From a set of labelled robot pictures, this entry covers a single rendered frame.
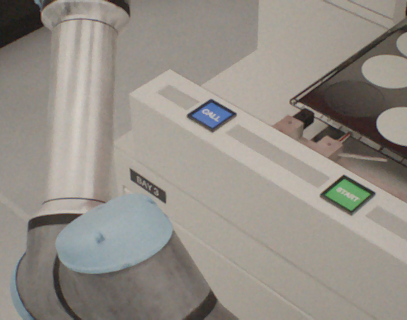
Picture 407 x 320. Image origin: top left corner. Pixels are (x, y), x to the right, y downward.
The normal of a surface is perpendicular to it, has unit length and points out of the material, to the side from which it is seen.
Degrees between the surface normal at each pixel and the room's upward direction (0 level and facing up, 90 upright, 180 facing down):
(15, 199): 0
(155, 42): 0
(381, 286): 90
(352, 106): 0
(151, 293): 51
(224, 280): 90
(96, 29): 40
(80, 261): 75
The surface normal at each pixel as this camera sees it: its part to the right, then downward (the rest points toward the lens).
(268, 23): -0.69, 0.49
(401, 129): -0.01, -0.75
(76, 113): 0.02, -0.30
